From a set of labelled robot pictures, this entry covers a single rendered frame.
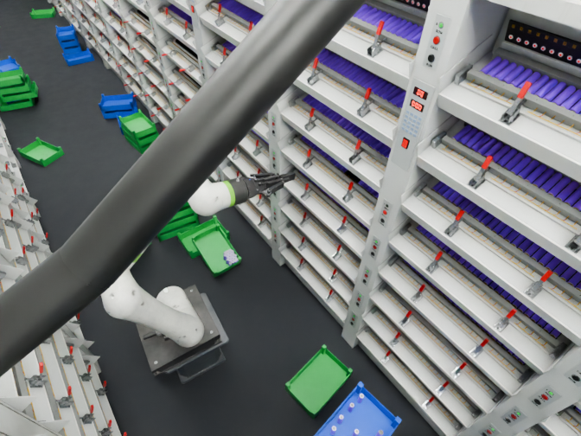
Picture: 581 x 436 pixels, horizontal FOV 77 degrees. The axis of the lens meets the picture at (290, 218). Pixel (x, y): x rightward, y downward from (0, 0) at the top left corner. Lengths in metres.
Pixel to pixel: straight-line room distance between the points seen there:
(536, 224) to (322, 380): 1.41
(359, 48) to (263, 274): 1.61
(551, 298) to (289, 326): 1.44
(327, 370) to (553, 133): 1.60
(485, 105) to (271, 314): 1.68
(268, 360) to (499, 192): 1.51
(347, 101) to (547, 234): 0.73
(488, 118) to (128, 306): 1.16
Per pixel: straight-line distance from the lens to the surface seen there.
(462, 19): 1.01
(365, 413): 1.70
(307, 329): 2.25
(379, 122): 1.27
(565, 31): 1.13
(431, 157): 1.17
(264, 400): 2.10
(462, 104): 1.04
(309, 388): 2.12
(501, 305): 1.37
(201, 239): 2.56
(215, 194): 1.23
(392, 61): 1.18
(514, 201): 1.11
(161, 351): 1.90
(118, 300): 1.32
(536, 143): 0.98
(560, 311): 1.22
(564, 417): 1.55
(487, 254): 1.23
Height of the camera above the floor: 2.01
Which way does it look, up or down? 47 degrees down
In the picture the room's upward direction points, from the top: 2 degrees clockwise
